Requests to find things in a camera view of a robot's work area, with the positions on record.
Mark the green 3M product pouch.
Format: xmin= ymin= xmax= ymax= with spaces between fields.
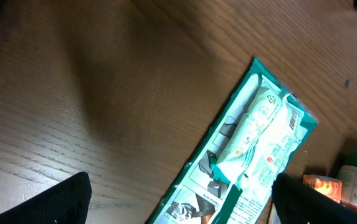
xmin=148 ymin=58 xmax=318 ymax=223

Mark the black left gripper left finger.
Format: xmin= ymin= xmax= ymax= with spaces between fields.
xmin=0 ymin=172 xmax=92 ymax=224

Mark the orange white small packet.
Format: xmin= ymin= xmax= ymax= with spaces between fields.
xmin=267 ymin=203 xmax=281 ymax=224

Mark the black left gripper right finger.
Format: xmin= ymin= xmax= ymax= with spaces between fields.
xmin=272 ymin=173 xmax=357 ymax=224

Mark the light green wipes pack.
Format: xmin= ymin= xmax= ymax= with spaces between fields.
xmin=215 ymin=77 xmax=307 ymax=202

